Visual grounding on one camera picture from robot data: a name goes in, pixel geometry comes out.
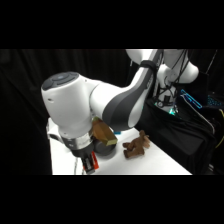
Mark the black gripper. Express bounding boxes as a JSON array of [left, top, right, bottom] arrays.
[[70, 147, 98, 175]]

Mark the red cube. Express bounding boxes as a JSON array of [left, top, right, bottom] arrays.
[[90, 152, 100, 173]]

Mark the black bowl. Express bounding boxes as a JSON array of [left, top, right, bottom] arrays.
[[93, 140, 118, 157]]

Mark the brown plush toy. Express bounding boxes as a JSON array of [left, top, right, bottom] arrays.
[[121, 129, 151, 160]]

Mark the black cloth covered stand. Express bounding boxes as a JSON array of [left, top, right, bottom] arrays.
[[134, 97, 218, 176]]

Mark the black curtain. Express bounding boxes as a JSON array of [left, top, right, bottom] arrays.
[[0, 49, 224, 176]]

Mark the blue lit device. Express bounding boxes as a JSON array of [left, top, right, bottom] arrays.
[[180, 88, 204, 110]]

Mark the tan wrist camera block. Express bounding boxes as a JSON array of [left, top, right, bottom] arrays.
[[91, 119, 119, 147]]

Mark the white wrist side bracket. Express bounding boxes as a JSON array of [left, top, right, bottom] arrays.
[[46, 126, 63, 142]]

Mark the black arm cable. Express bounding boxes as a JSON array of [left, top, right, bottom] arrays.
[[139, 49, 193, 101]]

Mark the yellow cable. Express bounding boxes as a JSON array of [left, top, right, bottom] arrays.
[[213, 108, 224, 151]]

